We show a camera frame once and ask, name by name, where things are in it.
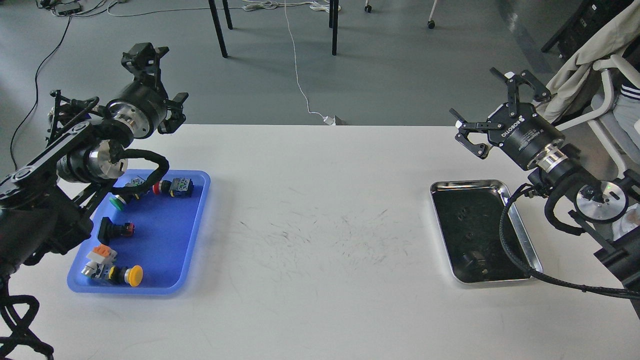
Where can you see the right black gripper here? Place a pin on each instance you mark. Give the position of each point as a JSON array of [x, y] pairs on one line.
[[525, 135]]

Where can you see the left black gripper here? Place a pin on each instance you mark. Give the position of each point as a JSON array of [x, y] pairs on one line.
[[141, 106]]

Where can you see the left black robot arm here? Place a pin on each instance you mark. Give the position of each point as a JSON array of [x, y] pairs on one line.
[[46, 205]]

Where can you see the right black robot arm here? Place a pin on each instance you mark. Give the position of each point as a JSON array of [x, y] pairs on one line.
[[575, 199]]

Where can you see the silver metal tray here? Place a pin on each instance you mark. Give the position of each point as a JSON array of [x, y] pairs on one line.
[[481, 262]]

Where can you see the blue plastic tray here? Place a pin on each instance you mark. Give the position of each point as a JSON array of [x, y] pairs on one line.
[[166, 230]]

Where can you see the red push button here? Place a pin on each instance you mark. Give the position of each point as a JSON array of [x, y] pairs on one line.
[[179, 187]]

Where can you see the green push button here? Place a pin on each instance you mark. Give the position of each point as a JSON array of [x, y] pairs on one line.
[[119, 201]]

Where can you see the beige jacket on chair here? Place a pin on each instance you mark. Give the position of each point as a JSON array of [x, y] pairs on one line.
[[576, 81]]

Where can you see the black square push button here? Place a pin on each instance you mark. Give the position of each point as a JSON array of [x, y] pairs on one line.
[[109, 230]]

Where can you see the yellow push button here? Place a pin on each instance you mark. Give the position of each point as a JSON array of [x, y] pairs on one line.
[[114, 275]]

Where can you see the orange white switch block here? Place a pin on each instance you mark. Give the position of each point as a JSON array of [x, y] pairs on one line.
[[102, 255]]

